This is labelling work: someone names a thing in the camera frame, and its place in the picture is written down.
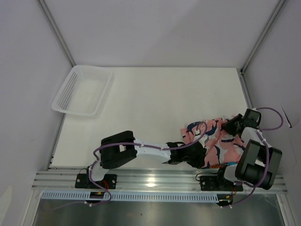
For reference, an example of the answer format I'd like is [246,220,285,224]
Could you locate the left aluminium frame post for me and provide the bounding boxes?
[36,0,76,66]

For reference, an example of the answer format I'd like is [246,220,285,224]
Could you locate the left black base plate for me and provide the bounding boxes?
[75,173,117,190]

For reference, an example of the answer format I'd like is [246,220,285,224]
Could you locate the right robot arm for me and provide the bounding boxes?
[214,109,282,190]

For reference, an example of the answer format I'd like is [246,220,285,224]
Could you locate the white plastic basket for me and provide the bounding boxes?
[51,65,114,117]

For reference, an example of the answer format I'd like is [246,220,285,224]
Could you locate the aluminium frame post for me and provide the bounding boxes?
[240,0,289,76]
[36,0,76,66]

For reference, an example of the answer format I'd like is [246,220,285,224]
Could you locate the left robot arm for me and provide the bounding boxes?
[85,130,208,188]

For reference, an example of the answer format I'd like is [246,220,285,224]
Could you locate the right aluminium frame post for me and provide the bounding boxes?
[240,0,289,76]

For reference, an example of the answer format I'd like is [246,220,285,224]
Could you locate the blue orange patterned shorts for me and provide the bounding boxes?
[201,161,237,169]

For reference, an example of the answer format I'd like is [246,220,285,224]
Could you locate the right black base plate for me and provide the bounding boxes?
[195,173,243,192]

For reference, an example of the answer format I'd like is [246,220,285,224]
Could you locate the white slotted cable duct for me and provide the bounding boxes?
[41,190,219,203]

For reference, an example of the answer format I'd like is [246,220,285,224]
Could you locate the aluminium mounting rail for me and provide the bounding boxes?
[32,170,289,195]

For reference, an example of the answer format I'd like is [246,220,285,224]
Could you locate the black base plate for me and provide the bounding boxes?
[195,173,243,192]
[75,173,117,190]

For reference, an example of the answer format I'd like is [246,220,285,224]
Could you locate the pink star patterned shorts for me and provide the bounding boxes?
[181,117,246,166]

